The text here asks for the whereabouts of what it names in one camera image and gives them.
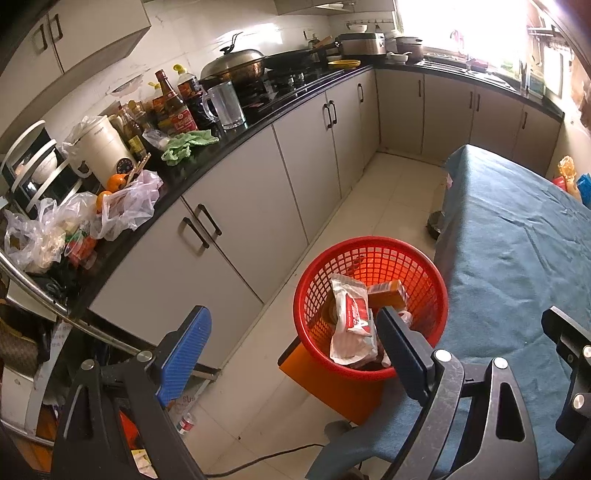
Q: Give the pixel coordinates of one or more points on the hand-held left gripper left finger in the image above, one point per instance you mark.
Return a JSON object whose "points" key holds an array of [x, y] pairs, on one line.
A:
{"points": [[184, 355]]}

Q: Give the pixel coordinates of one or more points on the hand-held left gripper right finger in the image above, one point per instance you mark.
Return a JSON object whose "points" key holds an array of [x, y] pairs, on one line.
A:
{"points": [[399, 350]]}

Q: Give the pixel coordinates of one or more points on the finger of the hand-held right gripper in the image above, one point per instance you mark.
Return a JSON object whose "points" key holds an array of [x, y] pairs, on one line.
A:
{"points": [[575, 350]]}

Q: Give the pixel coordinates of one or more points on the orange box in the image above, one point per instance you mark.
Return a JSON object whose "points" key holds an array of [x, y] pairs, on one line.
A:
{"points": [[388, 293]]}

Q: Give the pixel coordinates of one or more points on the white wrapper with red label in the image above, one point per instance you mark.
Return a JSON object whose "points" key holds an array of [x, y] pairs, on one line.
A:
{"points": [[351, 314]]}

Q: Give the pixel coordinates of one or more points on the red mesh basket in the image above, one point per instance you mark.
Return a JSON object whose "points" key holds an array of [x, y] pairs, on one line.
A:
{"points": [[369, 258]]}

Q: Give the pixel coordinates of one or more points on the plastic bottle with red label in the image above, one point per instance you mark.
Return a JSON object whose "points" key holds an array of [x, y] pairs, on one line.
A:
{"points": [[185, 423]]}

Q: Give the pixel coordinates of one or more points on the orange stool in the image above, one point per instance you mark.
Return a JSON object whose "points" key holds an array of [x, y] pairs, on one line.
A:
{"points": [[332, 392]]}

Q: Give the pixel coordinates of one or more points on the blue tablecloth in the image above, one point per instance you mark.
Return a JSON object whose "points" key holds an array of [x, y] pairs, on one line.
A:
{"points": [[508, 254]]}

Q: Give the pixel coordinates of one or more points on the black round base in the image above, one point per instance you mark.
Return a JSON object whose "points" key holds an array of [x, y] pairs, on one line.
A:
{"points": [[435, 225]]}

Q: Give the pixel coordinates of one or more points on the pink plastic bag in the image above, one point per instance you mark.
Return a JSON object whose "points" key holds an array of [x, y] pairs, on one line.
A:
{"points": [[134, 207]]}

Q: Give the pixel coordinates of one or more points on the blue plastic bag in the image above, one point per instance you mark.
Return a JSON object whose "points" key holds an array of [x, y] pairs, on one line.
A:
{"points": [[584, 189]]}

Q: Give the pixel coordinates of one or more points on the brown patterned bag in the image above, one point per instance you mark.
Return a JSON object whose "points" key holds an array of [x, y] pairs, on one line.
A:
{"points": [[18, 346]]}

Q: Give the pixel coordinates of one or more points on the chrome metal tube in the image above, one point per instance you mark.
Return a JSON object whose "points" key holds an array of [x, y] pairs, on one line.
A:
{"points": [[27, 287]]}

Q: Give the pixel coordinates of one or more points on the orange fruit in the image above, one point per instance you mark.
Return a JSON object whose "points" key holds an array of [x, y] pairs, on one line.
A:
{"points": [[102, 201], [116, 182]]}

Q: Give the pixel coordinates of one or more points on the orange plastic bag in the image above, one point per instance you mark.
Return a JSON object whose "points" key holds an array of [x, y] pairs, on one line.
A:
{"points": [[567, 170]]}

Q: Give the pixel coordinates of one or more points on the clear plastic bag with food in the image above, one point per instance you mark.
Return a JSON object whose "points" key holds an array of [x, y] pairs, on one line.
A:
{"points": [[41, 235]]}

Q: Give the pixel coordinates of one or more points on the green cloth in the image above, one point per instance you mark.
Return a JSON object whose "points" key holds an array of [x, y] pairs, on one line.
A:
{"points": [[187, 145]]}

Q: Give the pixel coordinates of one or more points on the white electric kettle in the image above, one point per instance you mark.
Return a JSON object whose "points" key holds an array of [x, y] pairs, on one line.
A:
{"points": [[104, 147]]}

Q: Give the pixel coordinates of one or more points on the small seasoning bottles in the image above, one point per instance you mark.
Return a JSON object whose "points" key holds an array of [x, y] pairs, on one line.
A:
{"points": [[134, 136]]}

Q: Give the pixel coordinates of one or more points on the white dish rack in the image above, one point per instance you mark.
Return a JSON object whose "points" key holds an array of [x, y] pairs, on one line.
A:
{"points": [[37, 166]]}

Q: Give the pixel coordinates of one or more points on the sauce bottle with red label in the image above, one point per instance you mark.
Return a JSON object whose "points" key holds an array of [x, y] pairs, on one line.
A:
{"points": [[175, 113]]}

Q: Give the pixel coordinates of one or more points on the large glass mug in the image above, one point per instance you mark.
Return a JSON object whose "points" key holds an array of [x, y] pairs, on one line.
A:
{"points": [[226, 106]]}

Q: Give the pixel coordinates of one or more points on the dark bottle with yellow cap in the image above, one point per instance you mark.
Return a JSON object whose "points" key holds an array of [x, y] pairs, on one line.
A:
{"points": [[196, 99]]}

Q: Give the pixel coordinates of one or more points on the hanging plastic bags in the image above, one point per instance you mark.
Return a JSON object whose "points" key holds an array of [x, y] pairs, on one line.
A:
{"points": [[581, 87]]}

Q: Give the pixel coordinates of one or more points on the blue white carton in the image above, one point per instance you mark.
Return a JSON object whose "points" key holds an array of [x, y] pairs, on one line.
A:
{"points": [[538, 83]]}

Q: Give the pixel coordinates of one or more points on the gas stove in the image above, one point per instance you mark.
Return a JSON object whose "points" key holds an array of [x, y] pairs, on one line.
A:
{"points": [[277, 87]]}

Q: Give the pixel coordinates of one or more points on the yellow dish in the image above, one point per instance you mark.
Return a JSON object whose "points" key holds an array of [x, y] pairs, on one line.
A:
{"points": [[344, 63]]}

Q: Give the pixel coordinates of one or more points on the white bowl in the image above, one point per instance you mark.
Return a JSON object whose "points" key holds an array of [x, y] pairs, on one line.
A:
{"points": [[398, 57]]}

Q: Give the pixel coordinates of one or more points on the steel wok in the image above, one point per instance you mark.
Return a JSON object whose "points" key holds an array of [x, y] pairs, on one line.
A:
{"points": [[235, 62]]}

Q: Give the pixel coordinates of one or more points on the grey cooking pot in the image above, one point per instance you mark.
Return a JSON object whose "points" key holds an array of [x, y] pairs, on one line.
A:
{"points": [[410, 47]]}

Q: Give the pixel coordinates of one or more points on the steel rice cooker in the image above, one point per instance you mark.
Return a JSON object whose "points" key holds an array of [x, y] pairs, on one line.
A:
{"points": [[360, 46]]}

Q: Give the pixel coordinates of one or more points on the black frying pan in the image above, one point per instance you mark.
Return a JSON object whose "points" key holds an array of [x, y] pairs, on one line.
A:
{"points": [[291, 58]]}

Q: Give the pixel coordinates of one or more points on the grey wall cabinet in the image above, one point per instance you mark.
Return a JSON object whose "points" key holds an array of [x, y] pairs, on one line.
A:
{"points": [[92, 32]]}

